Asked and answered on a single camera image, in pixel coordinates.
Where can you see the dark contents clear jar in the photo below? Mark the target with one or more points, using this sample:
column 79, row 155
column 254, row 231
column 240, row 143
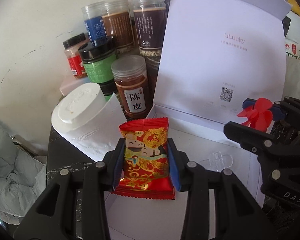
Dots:
column 153, row 75

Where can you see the black-lid red label spice jar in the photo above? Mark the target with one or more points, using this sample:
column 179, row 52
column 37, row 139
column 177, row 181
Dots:
column 75, row 62

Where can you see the blue label clear jar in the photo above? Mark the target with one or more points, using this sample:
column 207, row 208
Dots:
column 93, row 30

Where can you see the lavender gift box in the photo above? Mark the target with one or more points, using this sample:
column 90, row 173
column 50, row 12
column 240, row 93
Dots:
column 215, row 67

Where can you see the clear plastic clip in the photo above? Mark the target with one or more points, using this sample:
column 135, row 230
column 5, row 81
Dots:
column 216, row 158

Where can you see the white tissue roll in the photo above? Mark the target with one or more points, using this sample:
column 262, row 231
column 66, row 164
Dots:
column 90, row 130

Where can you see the brown label clear jar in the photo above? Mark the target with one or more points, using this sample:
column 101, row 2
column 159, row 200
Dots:
column 117, row 27

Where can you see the red plastic fan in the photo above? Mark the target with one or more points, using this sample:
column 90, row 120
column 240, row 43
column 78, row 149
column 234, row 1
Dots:
column 257, row 116

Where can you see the black-lid green label jar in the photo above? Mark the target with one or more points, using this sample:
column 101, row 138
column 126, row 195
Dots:
column 97, row 70

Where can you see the red dragon snack packet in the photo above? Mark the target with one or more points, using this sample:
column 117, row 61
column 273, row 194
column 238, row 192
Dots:
column 145, row 155

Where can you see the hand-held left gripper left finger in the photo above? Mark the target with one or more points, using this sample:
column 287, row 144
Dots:
column 118, row 165

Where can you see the dark purple label jar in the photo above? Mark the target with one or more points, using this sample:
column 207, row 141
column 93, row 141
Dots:
column 150, row 30

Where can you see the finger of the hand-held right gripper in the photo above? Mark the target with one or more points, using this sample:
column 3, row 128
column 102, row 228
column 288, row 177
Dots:
column 247, row 102
column 247, row 135

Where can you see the pink flat box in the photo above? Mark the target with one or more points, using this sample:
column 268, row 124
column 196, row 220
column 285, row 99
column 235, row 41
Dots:
column 67, row 86

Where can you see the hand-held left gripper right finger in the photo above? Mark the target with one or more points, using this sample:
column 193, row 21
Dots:
column 173, row 165

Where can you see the white red-logo packet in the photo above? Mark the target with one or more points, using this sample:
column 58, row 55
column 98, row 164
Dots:
column 294, row 49

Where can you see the white label dried peel jar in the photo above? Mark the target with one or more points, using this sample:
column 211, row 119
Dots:
column 132, row 90

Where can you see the grey-green puffer jacket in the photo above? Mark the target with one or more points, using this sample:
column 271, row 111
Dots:
column 14, row 180

